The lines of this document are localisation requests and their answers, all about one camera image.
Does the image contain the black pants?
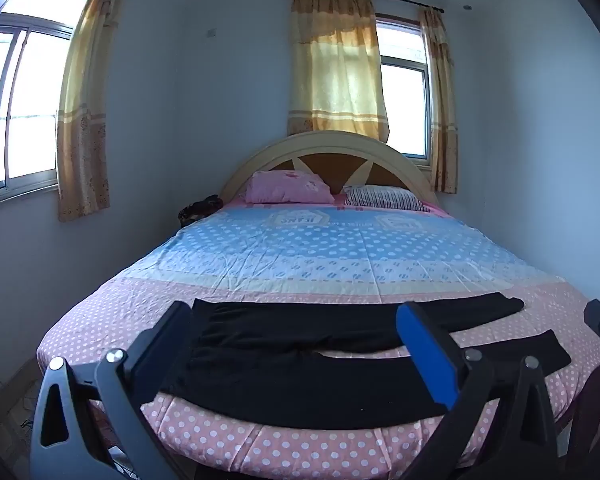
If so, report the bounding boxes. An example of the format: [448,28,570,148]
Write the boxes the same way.
[160,292,572,418]

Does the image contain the cream wooden headboard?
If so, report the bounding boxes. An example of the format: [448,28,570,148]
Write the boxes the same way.
[220,130,439,206]

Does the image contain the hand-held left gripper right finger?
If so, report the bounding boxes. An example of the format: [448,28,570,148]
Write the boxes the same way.
[396,301,564,480]

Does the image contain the large sliding window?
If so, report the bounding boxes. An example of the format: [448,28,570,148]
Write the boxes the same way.
[0,10,77,202]

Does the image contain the pink pillow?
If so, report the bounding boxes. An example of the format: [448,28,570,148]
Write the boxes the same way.
[244,170,336,206]

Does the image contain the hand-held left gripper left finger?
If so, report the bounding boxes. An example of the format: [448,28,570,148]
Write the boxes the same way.
[30,301,194,480]

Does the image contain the dark bag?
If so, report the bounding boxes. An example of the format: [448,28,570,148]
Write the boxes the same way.
[177,195,224,228]

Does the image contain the polka dot bed sheet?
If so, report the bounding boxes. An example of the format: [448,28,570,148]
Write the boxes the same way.
[36,195,596,480]

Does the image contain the black curtain rod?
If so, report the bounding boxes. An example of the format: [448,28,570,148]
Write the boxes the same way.
[285,0,445,15]

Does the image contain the striped pillow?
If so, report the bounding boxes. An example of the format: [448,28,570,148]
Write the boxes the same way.
[341,185,431,213]

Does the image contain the yellow patterned curtain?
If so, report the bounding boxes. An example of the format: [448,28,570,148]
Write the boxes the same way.
[56,0,136,223]
[286,0,392,144]
[418,6,459,195]

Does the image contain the small sliding window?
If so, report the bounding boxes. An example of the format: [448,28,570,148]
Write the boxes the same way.
[375,16,431,162]

